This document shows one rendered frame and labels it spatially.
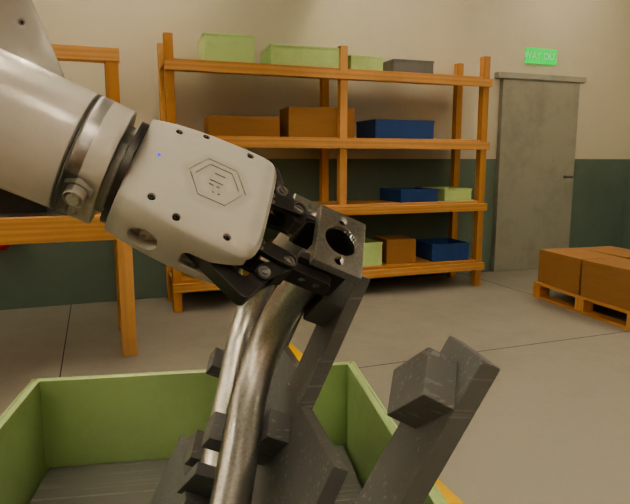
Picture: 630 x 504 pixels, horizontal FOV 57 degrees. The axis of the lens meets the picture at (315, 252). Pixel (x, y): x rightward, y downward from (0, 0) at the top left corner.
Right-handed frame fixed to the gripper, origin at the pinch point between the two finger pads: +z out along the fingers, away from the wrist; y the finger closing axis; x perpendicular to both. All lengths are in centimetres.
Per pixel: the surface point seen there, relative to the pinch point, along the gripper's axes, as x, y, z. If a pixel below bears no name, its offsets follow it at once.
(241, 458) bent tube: 10.0, -12.8, 0.4
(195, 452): 23.9, -8.2, 0.2
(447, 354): -8.4, -10.8, 5.4
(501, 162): 268, 479, 309
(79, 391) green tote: 43.2, 2.2, -11.6
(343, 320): 3.6, -2.1, 4.6
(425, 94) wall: 248, 493, 195
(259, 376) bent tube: 10.2, -5.8, 0.6
